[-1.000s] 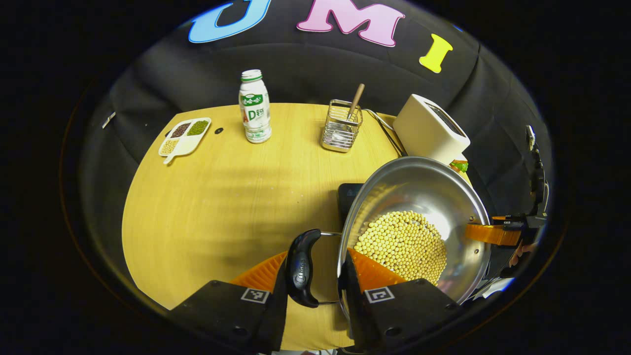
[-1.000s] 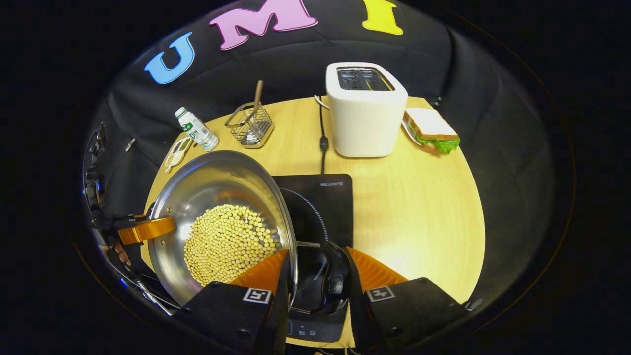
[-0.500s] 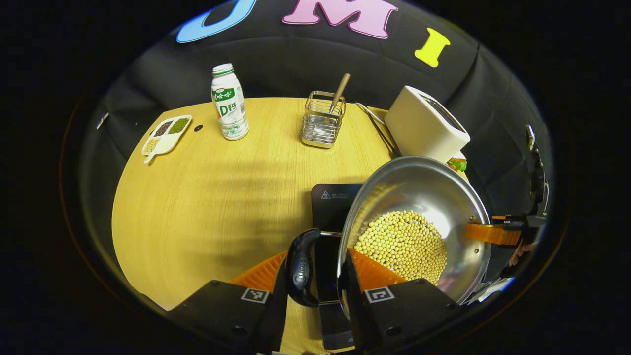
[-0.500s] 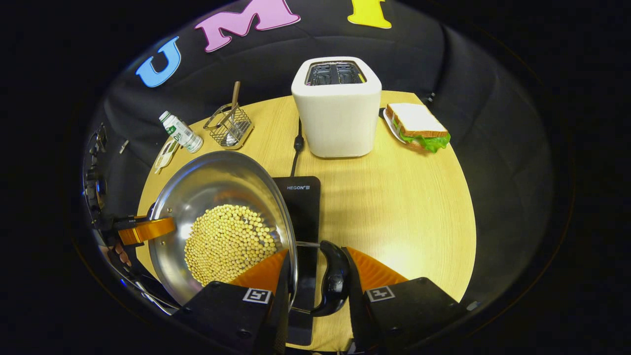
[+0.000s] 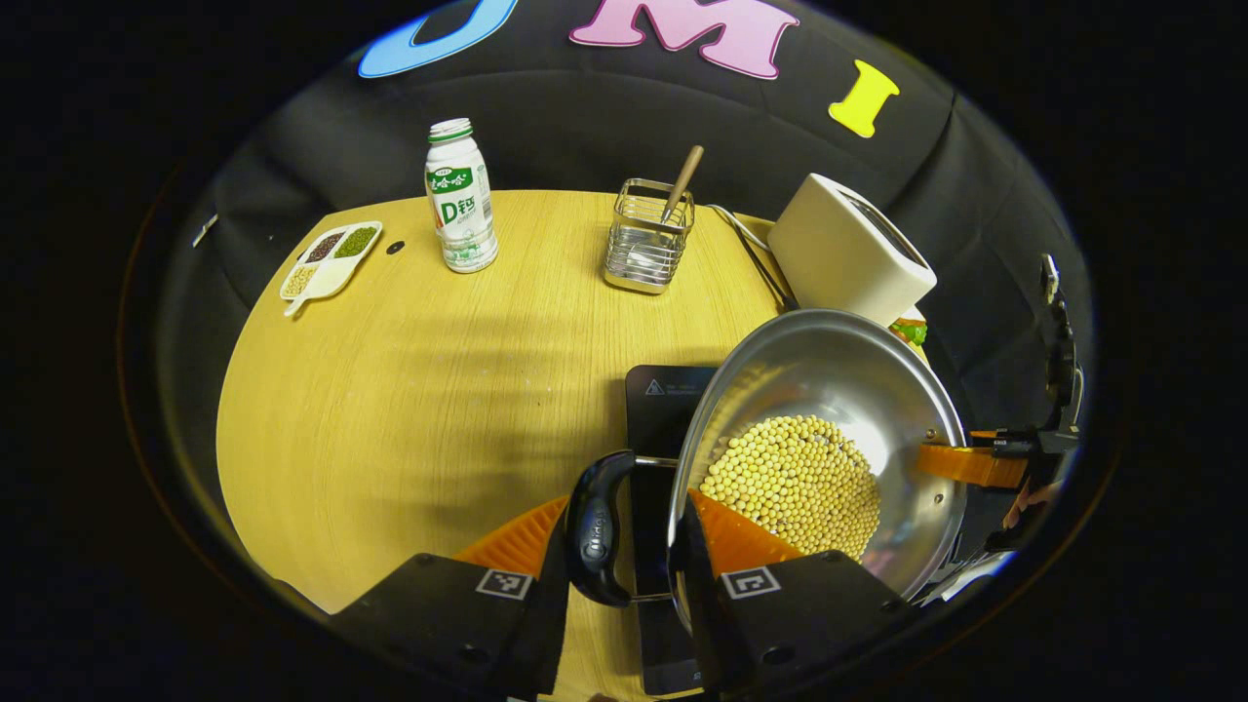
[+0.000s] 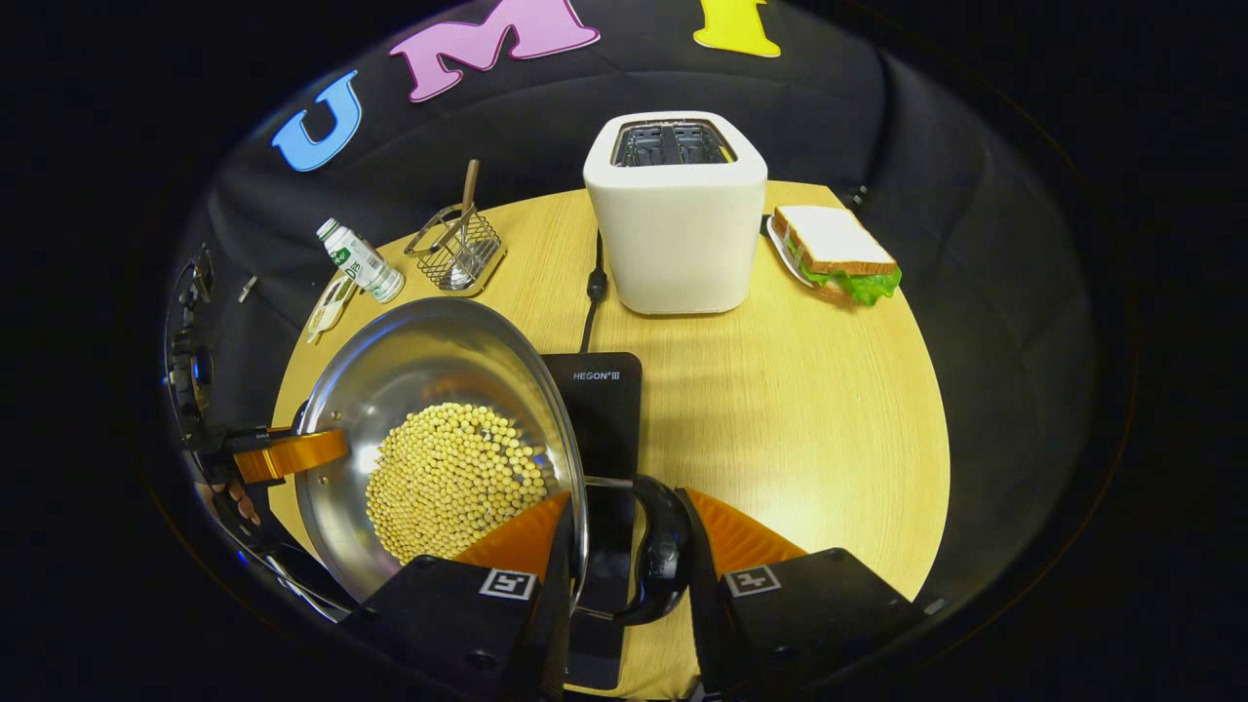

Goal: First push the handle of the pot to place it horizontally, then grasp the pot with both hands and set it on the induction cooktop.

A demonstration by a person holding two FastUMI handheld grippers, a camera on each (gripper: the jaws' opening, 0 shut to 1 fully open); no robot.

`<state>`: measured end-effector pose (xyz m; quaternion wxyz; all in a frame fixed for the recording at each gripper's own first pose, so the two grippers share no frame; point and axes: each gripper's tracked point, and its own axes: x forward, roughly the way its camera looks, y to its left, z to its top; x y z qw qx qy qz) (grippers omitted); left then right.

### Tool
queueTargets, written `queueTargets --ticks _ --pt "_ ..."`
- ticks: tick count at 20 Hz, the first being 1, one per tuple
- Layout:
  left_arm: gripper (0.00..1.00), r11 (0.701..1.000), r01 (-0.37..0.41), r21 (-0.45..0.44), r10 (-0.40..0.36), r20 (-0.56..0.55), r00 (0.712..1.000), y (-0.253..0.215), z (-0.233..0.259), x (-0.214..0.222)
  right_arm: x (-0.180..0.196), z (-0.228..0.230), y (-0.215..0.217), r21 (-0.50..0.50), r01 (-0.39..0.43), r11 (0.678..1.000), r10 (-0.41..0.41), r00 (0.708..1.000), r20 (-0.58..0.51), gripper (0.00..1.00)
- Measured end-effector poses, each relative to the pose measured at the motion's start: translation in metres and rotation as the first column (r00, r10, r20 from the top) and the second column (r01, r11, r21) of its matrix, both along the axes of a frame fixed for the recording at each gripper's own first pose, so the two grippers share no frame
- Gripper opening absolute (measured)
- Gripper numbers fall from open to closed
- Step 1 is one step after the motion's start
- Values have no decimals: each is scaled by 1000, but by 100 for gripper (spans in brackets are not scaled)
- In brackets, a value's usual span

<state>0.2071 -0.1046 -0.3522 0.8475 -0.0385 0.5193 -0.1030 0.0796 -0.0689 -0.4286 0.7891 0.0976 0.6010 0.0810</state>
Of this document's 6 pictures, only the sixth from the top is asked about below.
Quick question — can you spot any metal wire utensil holder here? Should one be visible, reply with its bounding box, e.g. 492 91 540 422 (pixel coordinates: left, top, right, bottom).
404 203 508 296

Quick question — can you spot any white divided sample dish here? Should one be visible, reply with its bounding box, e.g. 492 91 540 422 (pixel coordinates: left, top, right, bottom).
306 276 358 344

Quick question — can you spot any pile of yellow soybeans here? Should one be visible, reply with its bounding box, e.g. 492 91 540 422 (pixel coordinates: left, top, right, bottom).
366 402 559 566

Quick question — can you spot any white toaster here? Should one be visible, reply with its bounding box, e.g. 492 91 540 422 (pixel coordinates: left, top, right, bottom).
583 110 769 316

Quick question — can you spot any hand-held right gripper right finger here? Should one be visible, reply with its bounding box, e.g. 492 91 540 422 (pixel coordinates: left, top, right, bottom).
676 487 927 702

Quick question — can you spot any white sandwich plate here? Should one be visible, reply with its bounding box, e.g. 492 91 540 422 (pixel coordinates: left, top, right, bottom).
765 214 820 290

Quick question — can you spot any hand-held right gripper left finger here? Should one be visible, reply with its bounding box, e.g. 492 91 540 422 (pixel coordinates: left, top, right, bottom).
339 490 578 702

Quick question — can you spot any black power cable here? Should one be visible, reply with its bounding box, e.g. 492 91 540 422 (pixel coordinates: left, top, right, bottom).
579 229 610 354

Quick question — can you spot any white plastic drink bottle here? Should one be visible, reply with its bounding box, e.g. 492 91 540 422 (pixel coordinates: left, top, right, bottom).
316 217 406 304

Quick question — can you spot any stainless steel pot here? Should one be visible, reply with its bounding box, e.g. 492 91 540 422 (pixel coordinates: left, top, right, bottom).
292 296 695 627

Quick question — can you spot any wooden stick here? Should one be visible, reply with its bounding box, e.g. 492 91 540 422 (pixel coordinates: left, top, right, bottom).
429 159 482 254

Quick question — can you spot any black backdrop cloth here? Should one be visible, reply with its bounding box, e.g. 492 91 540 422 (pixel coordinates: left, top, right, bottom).
146 0 1103 625

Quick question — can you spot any black induction cooktop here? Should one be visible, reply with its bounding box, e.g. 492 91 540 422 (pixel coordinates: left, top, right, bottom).
539 351 644 691

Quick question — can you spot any sandwich with lettuce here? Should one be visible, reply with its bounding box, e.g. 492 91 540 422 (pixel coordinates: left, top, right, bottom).
772 205 903 307

